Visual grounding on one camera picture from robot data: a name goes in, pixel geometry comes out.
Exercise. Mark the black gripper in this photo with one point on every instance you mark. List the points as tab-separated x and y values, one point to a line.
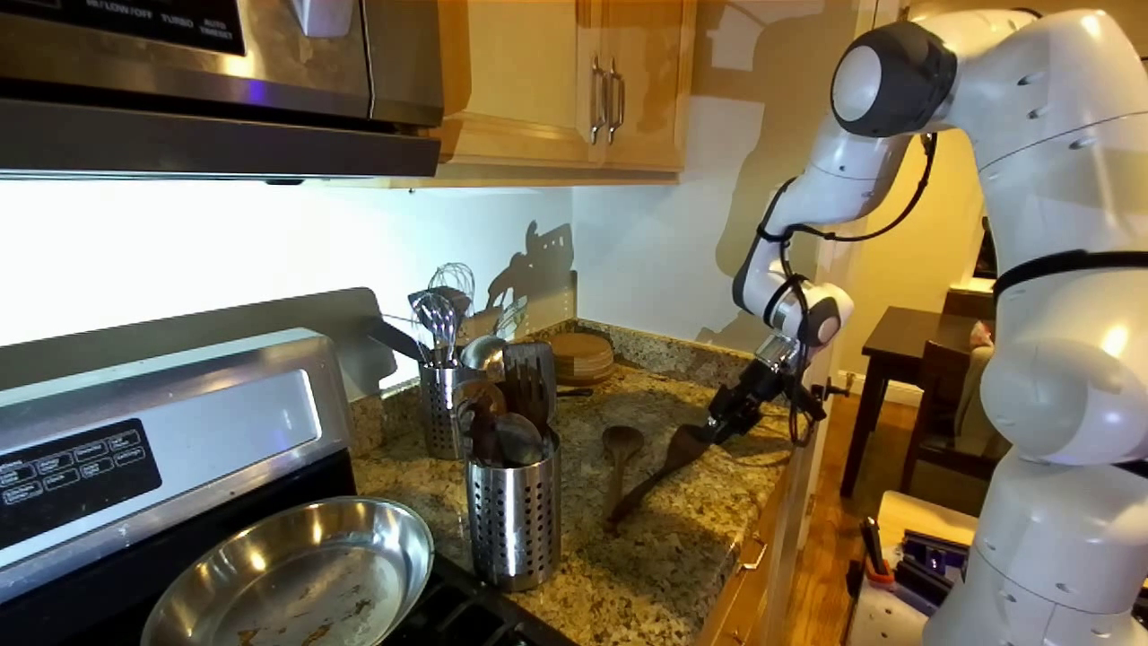
765	383

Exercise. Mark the dark wooden spatula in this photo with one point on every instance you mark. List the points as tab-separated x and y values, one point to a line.
656	467

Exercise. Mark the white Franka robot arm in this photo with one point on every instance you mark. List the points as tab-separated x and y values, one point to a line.
1051	238

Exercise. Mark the tall perforated steel cutlery holder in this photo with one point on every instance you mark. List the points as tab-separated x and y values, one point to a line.
515	523

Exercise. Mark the small steel cutlery holder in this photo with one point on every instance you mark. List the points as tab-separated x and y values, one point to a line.
444	407

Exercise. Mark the wooden base cabinet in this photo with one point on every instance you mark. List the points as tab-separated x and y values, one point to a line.
765	552

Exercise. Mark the perforated wooden spoon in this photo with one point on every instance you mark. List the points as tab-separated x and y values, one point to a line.
619	451

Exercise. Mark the dark wooden side table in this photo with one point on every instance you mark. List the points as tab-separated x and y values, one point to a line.
892	347

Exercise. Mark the stacked wooden bowls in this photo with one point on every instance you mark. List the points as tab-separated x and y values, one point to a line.
583	360

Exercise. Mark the white robot cart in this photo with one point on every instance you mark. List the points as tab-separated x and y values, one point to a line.
914	577

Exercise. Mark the dark wooden utensil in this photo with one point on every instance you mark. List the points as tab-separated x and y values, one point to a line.
531	383

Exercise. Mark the black slotted turner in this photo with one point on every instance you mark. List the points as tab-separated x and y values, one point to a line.
481	417

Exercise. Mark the steel ladle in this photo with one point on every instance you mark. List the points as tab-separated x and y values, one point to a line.
486	352

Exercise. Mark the steel frying pan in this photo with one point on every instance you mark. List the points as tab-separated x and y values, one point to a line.
300	579

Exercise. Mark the stainless steel gas range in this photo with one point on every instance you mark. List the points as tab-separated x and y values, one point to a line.
145	442

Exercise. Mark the stainless steel microwave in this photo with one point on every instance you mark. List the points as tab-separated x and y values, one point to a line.
180	85

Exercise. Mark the light wooden wall cabinet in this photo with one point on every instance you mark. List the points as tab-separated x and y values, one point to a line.
525	96

